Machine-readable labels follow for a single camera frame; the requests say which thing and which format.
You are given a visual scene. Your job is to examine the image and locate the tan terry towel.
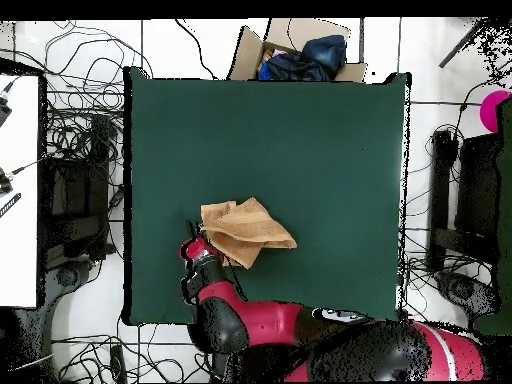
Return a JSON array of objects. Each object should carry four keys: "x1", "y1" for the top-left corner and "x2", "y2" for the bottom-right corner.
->
[{"x1": 199, "y1": 196, "x2": 298, "y2": 270}]

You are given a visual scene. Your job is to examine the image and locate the dark green table cloth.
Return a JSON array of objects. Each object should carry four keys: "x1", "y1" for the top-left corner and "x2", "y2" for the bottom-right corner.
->
[
  {"x1": 473, "y1": 97, "x2": 512, "y2": 337},
  {"x1": 128, "y1": 66, "x2": 410, "y2": 327}
]

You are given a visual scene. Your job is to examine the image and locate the round grey stand base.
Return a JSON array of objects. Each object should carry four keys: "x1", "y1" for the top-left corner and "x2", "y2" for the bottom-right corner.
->
[
  {"x1": 54, "y1": 265, "x2": 80, "y2": 288},
  {"x1": 437, "y1": 271, "x2": 501, "y2": 317}
]

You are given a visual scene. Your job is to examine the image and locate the black power strip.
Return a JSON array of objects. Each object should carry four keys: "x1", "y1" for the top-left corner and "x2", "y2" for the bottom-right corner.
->
[{"x1": 109, "y1": 344, "x2": 128, "y2": 384}]

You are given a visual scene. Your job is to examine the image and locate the white desk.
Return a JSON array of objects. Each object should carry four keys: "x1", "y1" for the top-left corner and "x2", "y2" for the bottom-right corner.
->
[{"x1": 0, "y1": 73, "x2": 41, "y2": 309}]

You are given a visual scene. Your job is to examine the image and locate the black slotted bar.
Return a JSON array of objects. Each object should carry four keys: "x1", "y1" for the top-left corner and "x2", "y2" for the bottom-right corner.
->
[{"x1": 0, "y1": 192, "x2": 22, "y2": 220}]

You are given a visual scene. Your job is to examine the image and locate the open cardboard box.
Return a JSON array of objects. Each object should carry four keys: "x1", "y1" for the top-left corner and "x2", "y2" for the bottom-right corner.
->
[{"x1": 227, "y1": 17, "x2": 368, "y2": 84}]

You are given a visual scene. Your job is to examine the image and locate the dark navy garment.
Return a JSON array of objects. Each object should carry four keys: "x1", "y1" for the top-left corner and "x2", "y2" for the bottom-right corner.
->
[{"x1": 257, "y1": 52, "x2": 334, "y2": 82}]

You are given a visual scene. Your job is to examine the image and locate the blue denim jeans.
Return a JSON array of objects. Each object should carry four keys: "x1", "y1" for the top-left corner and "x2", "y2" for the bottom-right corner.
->
[{"x1": 299, "y1": 34, "x2": 348, "y2": 75}]

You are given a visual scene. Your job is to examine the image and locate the magenta round object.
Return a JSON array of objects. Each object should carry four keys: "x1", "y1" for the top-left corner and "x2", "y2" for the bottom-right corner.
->
[{"x1": 479, "y1": 89, "x2": 512, "y2": 134}]

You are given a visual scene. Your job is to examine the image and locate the black rod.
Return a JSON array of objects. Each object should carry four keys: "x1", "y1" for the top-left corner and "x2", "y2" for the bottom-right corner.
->
[{"x1": 438, "y1": 18, "x2": 487, "y2": 69}]

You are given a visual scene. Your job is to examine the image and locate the black device with cable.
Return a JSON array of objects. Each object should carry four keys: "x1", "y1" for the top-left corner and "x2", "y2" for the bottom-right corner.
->
[
  {"x1": 0, "y1": 81, "x2": 14, "y2": 128},
  {"x1": 0, "y1": 166, "x2": 15, "y2": 197}
]

